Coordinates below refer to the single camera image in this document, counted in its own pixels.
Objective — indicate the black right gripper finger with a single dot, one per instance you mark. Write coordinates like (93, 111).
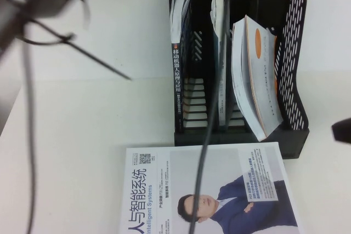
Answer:
(344, 136)
(344, 125)

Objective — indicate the white orange ROS2 book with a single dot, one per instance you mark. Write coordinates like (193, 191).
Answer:
(255, 80)

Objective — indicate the black plastic book stand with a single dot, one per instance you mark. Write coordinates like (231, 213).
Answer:
(290, 53)

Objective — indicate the teal cover car book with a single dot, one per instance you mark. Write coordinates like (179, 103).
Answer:
(218, 12)

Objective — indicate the black spine robotics book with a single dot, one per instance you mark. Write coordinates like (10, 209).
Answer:
(176, 80)

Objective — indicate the magazine with man portrait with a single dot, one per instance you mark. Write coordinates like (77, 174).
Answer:
(170, 190)

